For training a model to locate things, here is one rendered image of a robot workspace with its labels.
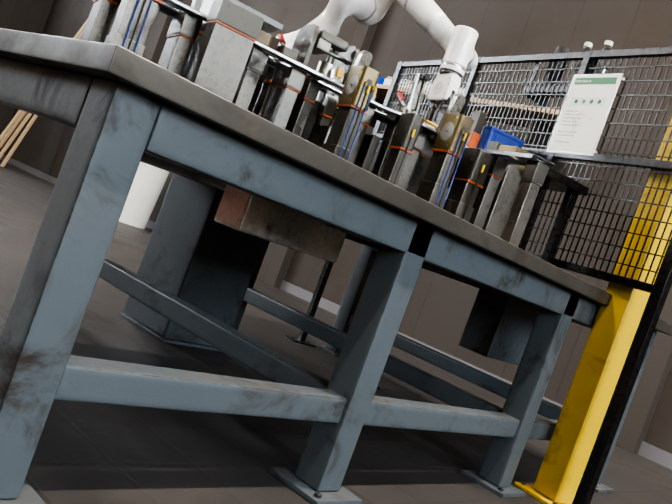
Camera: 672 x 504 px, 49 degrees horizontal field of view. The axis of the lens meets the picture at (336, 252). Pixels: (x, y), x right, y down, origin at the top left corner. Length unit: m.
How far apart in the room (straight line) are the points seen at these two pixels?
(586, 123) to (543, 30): 3.01
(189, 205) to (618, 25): 3.61
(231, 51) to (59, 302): 0.99
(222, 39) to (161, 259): 1.12
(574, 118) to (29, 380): 2.19
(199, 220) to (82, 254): 1.57
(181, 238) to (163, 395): 1.48
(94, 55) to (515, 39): 4.93
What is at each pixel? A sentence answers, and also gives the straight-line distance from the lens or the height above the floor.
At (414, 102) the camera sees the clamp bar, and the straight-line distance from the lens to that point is 2.66.
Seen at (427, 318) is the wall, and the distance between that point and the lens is 5.48.
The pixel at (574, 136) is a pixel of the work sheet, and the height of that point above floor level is 1.21.
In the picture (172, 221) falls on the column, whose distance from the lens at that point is 2.82.
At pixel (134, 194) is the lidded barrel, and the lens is 7.67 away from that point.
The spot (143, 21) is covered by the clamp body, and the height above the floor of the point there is 0.88.
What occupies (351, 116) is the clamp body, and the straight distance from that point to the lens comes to 2.10.
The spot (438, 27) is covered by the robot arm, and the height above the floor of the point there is 1.36.
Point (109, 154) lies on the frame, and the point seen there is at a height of 0.56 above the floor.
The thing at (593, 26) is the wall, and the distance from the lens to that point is 5.61.
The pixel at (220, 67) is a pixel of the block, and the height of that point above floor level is 0.87.
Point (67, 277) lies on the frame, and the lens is 1.15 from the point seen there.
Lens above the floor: 0.55
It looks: 1 degrees down
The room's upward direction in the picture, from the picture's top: 20 degrees clockwise
